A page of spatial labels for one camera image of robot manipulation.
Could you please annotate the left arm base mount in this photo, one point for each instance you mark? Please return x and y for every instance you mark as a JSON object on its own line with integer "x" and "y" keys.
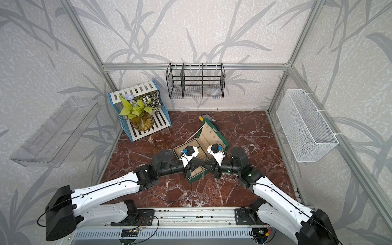
{"x": 136, "y": 217}

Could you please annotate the white blue slatted crate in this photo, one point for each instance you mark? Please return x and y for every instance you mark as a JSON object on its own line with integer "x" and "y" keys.
{"x": 161, "y": 116}

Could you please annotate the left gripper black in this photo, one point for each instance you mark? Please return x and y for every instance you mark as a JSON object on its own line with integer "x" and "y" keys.
{"x": 188, "y": 169}

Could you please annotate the yellow handled brush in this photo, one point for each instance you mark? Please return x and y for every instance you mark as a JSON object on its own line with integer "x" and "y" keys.
{"x": 208, "y": 117}

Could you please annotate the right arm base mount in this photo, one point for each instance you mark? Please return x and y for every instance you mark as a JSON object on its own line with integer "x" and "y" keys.
{"x": 245, "y": 216}

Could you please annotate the black wire basket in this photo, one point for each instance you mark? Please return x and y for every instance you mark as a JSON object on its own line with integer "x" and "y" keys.
{"x": 196, "y": 82}

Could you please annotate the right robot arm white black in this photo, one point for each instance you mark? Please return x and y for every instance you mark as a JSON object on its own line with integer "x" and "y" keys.
{"x": 301, "y": 224}

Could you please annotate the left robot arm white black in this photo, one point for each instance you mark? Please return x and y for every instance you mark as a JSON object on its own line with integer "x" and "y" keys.
{"x": 64, "y": 211}

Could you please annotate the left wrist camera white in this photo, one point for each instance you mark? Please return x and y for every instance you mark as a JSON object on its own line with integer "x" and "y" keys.
{"x": 188, "y": 154}

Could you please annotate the potted plant glass vase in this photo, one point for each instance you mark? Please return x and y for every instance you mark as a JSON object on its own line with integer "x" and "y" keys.
{"x": 139, "y": 110}

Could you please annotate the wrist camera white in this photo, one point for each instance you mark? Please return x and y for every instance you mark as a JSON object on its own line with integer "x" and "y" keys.
{"x": 217, "y": 152}
{"x": 188, "y": 154}

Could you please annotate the white mesh basket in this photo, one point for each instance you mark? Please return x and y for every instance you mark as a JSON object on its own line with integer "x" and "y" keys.
{"x": 306, "y": 130}

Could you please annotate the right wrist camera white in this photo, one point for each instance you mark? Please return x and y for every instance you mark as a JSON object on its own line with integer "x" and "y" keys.
{"x": 217, "y": 152}

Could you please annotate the green jewelry box beige lining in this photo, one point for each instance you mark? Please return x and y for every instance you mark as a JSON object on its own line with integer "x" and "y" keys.
{"x": 206, "y": 136}

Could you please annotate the clear acrylic shelf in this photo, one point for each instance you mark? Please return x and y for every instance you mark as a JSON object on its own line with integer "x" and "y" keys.
{"x": 53, "y": 141}

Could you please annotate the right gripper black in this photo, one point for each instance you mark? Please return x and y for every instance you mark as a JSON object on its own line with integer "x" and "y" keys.
{"x": 214, "y": 167}

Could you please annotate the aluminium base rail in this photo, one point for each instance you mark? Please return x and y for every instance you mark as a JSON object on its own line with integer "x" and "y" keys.
{"x": 170, "y": 223}

